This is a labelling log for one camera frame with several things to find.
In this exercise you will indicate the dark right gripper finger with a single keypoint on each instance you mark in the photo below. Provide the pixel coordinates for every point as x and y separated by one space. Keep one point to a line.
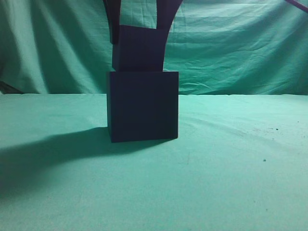
166 11

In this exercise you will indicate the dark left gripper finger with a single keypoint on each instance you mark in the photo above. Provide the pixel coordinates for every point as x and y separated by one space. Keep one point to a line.
112 9

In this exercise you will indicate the purple cube block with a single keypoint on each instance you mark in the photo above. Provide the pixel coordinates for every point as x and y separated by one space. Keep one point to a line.
139 49

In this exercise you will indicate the large dark groove box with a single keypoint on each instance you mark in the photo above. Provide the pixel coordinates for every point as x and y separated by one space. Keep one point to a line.
142 106

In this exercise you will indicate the green backdrop cloth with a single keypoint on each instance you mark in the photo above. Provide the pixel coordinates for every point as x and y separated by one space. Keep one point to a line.
217 46

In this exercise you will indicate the green table cloth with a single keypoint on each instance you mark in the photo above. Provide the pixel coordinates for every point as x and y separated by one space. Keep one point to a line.
240 163

